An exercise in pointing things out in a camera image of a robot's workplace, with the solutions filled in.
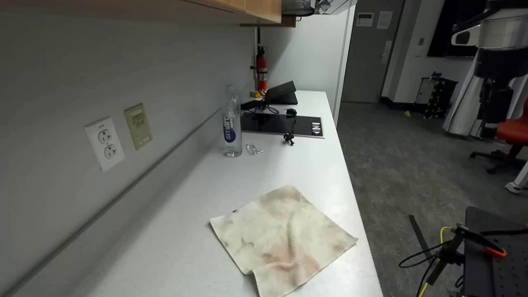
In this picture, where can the beige wall switch plate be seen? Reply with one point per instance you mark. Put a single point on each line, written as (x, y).
(138, 126)

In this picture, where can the white paper sign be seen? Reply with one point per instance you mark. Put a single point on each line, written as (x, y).
(364, 20)
(385, 20)

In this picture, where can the red office chair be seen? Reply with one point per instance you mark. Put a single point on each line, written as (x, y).
(514, 131)

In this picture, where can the clear plastic wrapper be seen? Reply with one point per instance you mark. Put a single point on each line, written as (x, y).
(253, 149)

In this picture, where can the red fire extinguisher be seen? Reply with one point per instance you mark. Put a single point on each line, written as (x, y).
(261, 68)

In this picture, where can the black wall screen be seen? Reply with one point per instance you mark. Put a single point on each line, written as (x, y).
(446, 34)

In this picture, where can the small black clamp mount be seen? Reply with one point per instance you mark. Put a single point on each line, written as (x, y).
(288, 138)

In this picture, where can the stained beige cloth towel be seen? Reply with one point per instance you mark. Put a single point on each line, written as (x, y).
(281, 237)

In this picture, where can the white curtain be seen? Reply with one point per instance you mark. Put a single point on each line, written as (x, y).
(459, 105)

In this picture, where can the grey door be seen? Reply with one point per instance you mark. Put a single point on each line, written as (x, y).
(369, 60)

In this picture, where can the black angled stand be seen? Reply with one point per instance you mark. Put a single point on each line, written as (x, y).
(281, 93)

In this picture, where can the wooden upper cabinet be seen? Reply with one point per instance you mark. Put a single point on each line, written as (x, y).
(265, 9)

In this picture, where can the black breadboard table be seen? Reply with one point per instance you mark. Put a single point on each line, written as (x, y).
(496, 281)

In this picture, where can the clear plastic water bottle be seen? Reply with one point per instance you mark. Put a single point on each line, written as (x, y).
(232, 133)

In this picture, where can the white wall outlet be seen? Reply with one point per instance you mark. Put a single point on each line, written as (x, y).
(105, 142)

